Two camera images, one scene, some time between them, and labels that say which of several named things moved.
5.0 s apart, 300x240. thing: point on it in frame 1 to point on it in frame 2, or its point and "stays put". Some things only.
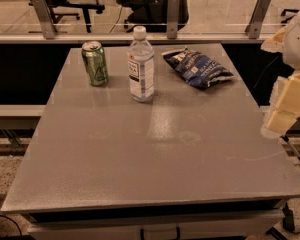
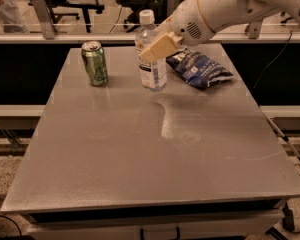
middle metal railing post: x=173 y=14 stays put
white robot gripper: x=298 y=47 to x=186 y=24
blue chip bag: x=197 y=69 stays put
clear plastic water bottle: x=140 y=59 to x=153 y=72
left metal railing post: x=44 y=15 stays put
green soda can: x=94 y=56 stays put
